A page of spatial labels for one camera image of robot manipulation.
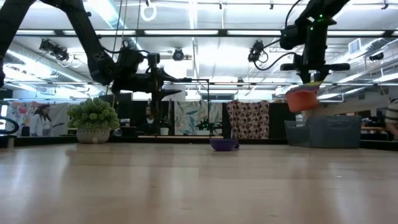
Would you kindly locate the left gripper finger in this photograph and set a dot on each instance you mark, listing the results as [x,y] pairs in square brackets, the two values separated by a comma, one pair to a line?
[168,93]
[172,78]

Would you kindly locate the yellow measuring cup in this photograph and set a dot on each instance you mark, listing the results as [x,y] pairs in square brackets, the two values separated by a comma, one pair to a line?
[312,84]

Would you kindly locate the orange measuring cup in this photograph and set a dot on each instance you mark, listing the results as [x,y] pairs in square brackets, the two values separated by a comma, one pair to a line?
[303,101]

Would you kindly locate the grey plastic basket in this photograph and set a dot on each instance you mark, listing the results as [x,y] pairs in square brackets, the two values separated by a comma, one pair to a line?
[329,132]

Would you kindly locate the purple measuring cup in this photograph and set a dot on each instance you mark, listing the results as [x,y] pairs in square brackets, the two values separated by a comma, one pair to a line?
[224,144]

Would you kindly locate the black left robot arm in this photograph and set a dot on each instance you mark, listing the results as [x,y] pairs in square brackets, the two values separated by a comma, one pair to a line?
[90,49]

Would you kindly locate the black ceiling spotlight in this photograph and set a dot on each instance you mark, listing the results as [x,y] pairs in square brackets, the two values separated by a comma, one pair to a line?
[255,51]
[178,55]
[56,51]
[376,56]

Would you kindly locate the black partition panel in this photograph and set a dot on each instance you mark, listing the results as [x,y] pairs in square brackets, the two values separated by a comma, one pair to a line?
[281,121]
[130,115]

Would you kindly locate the small white pot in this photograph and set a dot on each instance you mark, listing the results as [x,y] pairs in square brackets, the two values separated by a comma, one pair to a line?
[164,131]

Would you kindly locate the small black background machine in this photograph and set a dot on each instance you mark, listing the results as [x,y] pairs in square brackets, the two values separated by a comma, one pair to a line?
[208,125]

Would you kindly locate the green potted plant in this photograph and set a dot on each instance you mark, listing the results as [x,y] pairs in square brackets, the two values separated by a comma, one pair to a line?
[93,118]

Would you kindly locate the brown patterned cloth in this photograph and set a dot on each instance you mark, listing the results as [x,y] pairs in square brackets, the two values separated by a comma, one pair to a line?
[248,118]

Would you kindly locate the grey hanging cloth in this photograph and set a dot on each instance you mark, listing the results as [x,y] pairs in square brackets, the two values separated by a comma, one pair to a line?
[60,119]

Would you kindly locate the colourful printed cloth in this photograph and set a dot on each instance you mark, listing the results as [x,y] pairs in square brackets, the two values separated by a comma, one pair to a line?
[21,112]

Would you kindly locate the black metal rack frame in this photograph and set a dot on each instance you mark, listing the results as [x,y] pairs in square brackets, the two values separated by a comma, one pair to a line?
[207,93]

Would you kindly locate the black table frame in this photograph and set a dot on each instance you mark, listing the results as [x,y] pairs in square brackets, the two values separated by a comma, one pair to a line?
[140,139]

